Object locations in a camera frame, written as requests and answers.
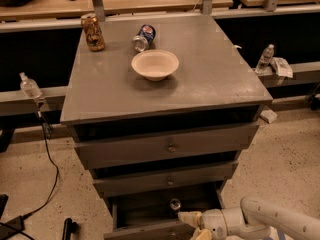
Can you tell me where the brown gold tall can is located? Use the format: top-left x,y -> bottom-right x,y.
81,13 -> 105,51

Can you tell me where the grey middle drawer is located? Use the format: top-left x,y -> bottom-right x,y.
93,161 -> 238,197

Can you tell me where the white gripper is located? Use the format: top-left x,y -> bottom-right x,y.
178,209 -> 229,240

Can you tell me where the black handle object floor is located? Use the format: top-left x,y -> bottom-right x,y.
62,218 -> 78,240

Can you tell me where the black power adapter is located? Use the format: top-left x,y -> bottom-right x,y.
0,216 -> 24,240

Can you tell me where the grey top drawer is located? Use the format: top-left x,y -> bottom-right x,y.
75,123 -> 258,169

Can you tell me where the grey open bottom drawer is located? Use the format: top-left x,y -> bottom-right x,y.
104,183 -> 225,240

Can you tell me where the wooden back table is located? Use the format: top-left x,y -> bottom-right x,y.
0,0 -> 202,21

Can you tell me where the clear bottle left rail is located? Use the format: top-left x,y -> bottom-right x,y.
20,72 -> 42,99

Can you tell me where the redbull can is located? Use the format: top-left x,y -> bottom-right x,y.
169,198 -> 182,213

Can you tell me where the clear water bottle right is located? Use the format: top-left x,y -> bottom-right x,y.
255,44 -> 274,73

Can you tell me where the white plastic packet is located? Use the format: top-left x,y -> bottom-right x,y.
270,57 -> 293,78

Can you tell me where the white paper bowl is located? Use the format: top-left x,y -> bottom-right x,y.
131,50 -> 179,81

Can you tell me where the grey wooden drawer cabinet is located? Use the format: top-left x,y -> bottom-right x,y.
60,14 -> 274,240

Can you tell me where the black cable on floor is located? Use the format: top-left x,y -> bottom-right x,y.
19,110 -> 60,220

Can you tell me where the small white box floor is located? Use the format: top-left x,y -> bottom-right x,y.
260,110 -> 277,124

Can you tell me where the blue pepsi can lying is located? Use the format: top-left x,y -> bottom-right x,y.
132,24 -> 156,52

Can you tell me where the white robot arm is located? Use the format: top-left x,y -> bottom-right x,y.
178,196 -> 320,240

